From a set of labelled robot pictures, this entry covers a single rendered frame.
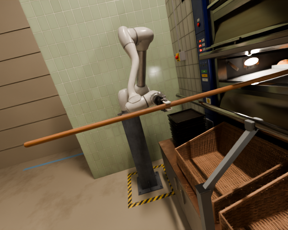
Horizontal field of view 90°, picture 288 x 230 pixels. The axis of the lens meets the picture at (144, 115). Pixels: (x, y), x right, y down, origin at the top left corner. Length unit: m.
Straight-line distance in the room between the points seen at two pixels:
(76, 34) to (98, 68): 0.44
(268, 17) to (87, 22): 1.74
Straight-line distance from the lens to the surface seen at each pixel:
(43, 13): 2.28
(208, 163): 1.36
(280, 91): 1.03
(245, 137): 0.63
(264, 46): 0.84
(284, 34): 0.80
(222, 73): 1.39
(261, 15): 1.07
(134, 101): 1.09
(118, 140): 2.23
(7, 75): 4.18
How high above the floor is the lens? 1.42
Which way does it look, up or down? 17 degrees down
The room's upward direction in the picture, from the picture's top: 14 degrees counter-clockwise
